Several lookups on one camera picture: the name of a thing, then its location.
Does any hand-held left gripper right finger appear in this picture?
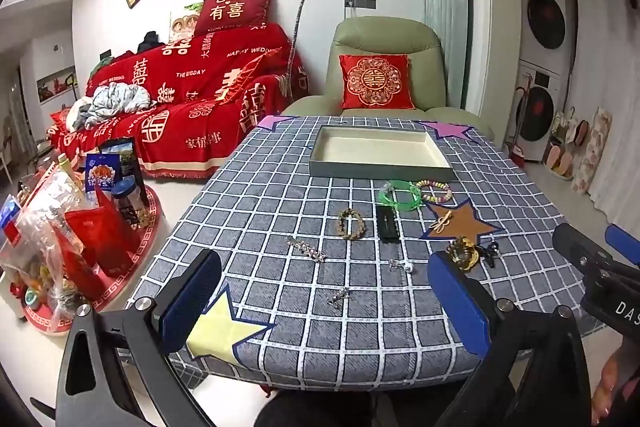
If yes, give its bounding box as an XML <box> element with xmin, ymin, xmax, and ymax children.
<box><xmin>427</xmin><ymin>251</ymin><xmax>593</xmax><ymax>427</ymax></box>

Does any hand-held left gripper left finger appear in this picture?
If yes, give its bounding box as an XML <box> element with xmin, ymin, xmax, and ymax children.
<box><xmin>56</xmin><ymin>248</ymin><xmax>223</xmax><ymax>427</ymax></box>

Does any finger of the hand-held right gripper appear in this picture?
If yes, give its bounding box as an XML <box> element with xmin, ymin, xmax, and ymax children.
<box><xmin>604</xmin><ymin>224</ymin><xmax>640</xmax><ymax>267</ymax></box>
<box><xmin>552</xmin><ymin>223</ymin><xmax>618</xmax><ymax>280</ymax></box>

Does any yellow flower hair tie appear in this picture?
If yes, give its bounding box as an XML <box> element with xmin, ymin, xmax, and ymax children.
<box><xmin>446</xmin><ymin>237</ymin><xmax>483</xmax><ymax>272</ymax></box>

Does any black claw hair clip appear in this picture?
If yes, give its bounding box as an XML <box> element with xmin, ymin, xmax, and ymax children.
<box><xmin>477</xmin><ymin>241</ymin><xmax>501</xmax><ymax>269</ymax></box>

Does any gold dragonfly hair clip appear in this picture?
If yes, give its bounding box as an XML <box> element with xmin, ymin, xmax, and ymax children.
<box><xmin>431</xmin><ymin>210</ymin><xmax>457</xmax><ymax>235</ymax></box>

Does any black rectangular hair clip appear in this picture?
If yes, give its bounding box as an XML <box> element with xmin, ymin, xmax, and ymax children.
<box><xmin>376</xmin><ymin>205</ymin><xmax>399</xmax><ymax>242</ymax></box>

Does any green translucent bangle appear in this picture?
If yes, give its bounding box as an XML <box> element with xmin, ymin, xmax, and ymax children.
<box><xmin>379</xmin><ymin>179</ymin><xmax>423</xmax><ymax>212</ymax></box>

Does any silver rhinestone hair clip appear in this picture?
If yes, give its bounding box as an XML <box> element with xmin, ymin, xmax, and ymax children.
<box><xmin>286</xmin><ymin>235</ymin><xmax>327</xmax><ymax>264</ymax></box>

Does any colourful beaded bracelet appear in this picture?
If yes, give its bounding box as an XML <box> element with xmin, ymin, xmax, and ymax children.
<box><xmin>414</xmin><ymin>179</ymin><xmax>453</xmax><ymax>204</ymax></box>

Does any brown wooden bead bracelet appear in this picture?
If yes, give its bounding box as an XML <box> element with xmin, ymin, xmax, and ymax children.
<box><xmin>337</xmin><ymin>208</ymin><xmax>367</xmax><ymax>239</ymax></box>

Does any grey tray with cream inside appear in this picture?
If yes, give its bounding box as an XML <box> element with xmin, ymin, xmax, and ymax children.
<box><xmin>308</xmin><ymin>125</ymin><xmax>457</xmax><ymax>182</ymax></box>

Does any person's right hand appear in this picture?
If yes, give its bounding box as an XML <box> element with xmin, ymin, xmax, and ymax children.
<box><xmin>590</xmin><ymin>347</ymin><xmax>640</xmax><ymax>427</ymax></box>

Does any yellow paper star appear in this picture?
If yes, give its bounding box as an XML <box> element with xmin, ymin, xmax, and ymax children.
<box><xmin>186</xmin><ymin>284</ymin><xmax>277</xmax><ymax>365</ymax></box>

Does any brown paper star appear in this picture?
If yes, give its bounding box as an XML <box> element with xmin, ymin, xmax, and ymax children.
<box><xmin>417</xmin><ymin>199</ymin><xmax>503</xmax><ymax>253</ymax></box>

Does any floral patterned board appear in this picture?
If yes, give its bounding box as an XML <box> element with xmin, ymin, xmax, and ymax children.
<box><xmin>570</xmin><ymin>107</ymin><xmax>613</xmax><ymax>195</ymax></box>

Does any row of slippers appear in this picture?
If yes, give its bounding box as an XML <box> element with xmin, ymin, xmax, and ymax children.
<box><xmin>542</xmin><ymin>107</ymin><xmax>591</xmax><ymax>180</ymax></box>

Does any red gift bag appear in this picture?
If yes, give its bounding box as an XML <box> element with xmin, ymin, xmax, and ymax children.
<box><xmin>64</xmin><ymin>189</ymin><xmax>137</xmax><ymax>303</ymax></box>

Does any red broom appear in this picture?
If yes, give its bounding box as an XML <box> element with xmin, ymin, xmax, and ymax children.
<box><xmin>507</xmin><ymin>77</ymin><xmax>531</xmax><ymax>162</ymax></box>

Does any grey checked tablecloth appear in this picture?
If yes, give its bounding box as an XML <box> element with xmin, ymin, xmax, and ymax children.
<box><xmin>127</xmin><ymin>113</ymin><xmax>606</xmax><ymax>393</ymax></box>

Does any white washing machine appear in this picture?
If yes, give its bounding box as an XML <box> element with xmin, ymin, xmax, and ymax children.
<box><xmin>505</xmin><ymin>57</ymin><xmax>571</xmax><ymax>162</ymax></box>

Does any blue gift box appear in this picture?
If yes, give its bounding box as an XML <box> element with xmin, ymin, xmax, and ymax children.
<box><xmin>84</xmin><ymin>152</ymin><xmax>118</xmax><ymax>194</ymax></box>

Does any dark printed bag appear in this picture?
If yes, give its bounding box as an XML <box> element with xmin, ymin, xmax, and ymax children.
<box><xmin>99</xmin><ymin>137</ymin><xmax>138</xmax><ymax>188</ymax></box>

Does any clear plastic bag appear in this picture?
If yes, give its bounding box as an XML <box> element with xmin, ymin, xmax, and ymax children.
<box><xmin>15</xmin><ymin>167</ymin><xmax>86</xmax><ymax>313</ymax></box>

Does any red covered sofa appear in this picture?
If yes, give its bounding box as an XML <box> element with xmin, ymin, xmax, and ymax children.
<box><xmin>50</xmin><ymin>23</ymin><xmax>311</xmax><ymax>180</ymax></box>

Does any pile of grey white clothes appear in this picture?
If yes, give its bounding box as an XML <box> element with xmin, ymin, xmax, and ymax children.
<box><xmin>67</xmin><ymin>82</ymin><xmax>152</xmax><ymax>130</ymax></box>

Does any white tumble dryer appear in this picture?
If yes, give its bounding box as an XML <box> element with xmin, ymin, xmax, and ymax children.
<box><xmin>520</xmin><ymin>0</ymin><xmax>581</xmax><ymax>58</ymax></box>

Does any red embroidered cushion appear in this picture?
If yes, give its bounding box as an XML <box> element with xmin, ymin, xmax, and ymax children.
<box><xmin>338</xmin><ymin>53</ymin><xmax>417</xmax><ymax>110</ymax></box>

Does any black garment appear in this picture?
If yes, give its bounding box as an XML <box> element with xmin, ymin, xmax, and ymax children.
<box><xmin>137</xmin><ymin>30</ymin><xmax>161</xmax><ymax>55</ymax></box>

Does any cartoon couple cushion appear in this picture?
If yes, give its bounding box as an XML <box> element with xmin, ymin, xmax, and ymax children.
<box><xmin>169</xmin><ymin>4</ymin><xmax>201</xmax><ymax>42</ymax></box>

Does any pale green armchair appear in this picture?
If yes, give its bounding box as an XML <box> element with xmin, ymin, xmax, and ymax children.
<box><xmin>280</xmin><ymin>16</ymin><xmax>496</xmax><ymax>142</ymax></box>

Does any red printed pillow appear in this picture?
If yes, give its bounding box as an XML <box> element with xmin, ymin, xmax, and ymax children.
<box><xmin>192</xmin><ymin>0</ymin><xmax>277</xmax><ymax>36</ymax></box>

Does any phone stand with tinsel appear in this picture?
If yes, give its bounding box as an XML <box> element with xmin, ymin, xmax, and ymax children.
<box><xmin>287</xmin><ymin>0</ymin><xmax>321</xmax><ymax>98</ymax></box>

